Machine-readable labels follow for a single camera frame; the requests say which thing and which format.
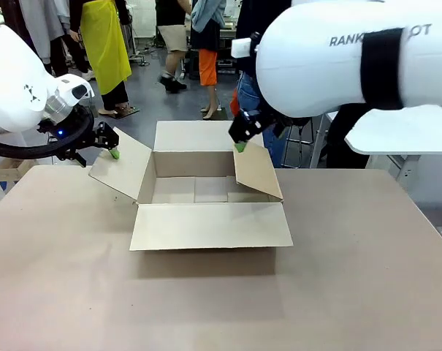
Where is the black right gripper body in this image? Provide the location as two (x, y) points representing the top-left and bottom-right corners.
(241, 105), (293, 138)

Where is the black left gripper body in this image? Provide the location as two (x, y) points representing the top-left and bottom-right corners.
(37, 105), (98, 159)

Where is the brown cardboard shipping box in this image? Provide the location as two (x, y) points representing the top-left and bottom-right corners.
(88, 120), (294, 252)

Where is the person in dark button shirt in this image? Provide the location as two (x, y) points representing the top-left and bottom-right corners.
(230, 0), (293, 167)

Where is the wooden crate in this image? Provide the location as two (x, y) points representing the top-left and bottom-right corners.
(0, 156), (34, 183)

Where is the person in orange skirt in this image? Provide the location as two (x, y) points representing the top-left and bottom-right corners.
(189, 0), (228, 121)

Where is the person in yellow apron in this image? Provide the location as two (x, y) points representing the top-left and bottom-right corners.
(69, 0), (133, 118)

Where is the person in grey coat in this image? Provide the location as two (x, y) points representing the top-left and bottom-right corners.
(8, 0), (72, 76)

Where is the person in khaki shorts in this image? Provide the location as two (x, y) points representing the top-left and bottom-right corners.
(155, 0), (189, 94)

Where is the large white work table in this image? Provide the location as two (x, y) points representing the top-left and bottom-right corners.
(310, 105), (442, 184)

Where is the metal stool frame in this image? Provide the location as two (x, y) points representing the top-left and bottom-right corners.
(281, 118), (313, 168)

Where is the black left arm cable sleeve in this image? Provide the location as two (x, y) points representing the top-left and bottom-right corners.
(0, 109), (97, 160)

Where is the white right wrist camera block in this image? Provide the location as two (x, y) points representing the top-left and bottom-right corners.
(230, 36), (260, 59)

